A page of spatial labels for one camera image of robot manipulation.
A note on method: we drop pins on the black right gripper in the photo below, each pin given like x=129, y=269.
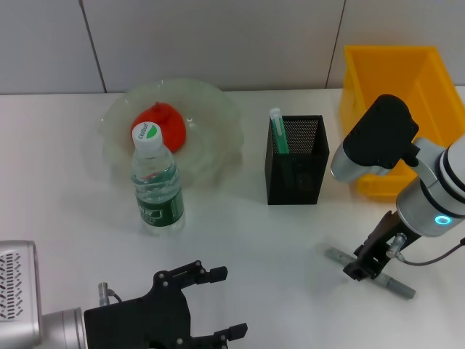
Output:
x=381, y=236

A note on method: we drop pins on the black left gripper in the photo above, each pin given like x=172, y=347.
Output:
x=145, y=320

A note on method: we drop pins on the grey marker pen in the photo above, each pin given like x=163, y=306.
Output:
x=396, y=285

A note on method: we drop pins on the clear green-label water bottle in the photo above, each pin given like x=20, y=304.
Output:
x=158, y=189

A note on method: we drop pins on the mint green utility knife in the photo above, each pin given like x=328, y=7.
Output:
x=279, y=131

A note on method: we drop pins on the red-orange toy orange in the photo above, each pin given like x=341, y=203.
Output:
x=174, y=123

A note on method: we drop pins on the black mesh pen holder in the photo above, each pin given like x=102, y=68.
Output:
x=294, y=181

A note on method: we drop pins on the green glass fruit plate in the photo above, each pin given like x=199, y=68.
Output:
x=210, y=145

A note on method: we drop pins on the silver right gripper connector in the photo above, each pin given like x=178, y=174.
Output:
x=396, y=247

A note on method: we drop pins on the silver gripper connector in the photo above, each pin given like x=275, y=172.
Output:
x=396, y=247
x=104, y=294

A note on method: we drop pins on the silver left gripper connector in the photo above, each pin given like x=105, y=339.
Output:
x=104, y=294

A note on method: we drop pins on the yellow plastic bin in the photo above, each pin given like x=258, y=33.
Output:
x=392, y=72

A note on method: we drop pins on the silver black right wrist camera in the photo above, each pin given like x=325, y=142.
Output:
x=378, y=138

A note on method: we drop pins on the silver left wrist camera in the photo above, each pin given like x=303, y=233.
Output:
x=16, y=291

